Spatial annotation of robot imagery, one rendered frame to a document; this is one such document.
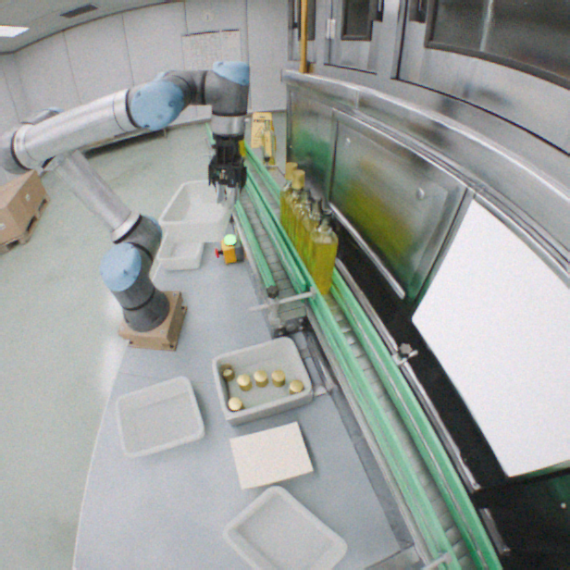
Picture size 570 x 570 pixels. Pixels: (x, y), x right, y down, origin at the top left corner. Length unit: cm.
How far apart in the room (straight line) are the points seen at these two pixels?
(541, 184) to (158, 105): 53
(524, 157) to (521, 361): 30
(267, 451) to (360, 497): 26
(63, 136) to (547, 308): 80
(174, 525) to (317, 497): 35
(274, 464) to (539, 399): 52
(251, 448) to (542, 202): 69
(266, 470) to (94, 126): 74
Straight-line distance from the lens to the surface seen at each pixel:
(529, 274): 43
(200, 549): 77
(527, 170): 42
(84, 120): 54
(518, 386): 51
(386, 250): 67
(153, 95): 46
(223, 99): 58
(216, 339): 87
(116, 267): 73
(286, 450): 66
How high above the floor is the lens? 147
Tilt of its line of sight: 48 degrees down
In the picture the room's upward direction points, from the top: straight up
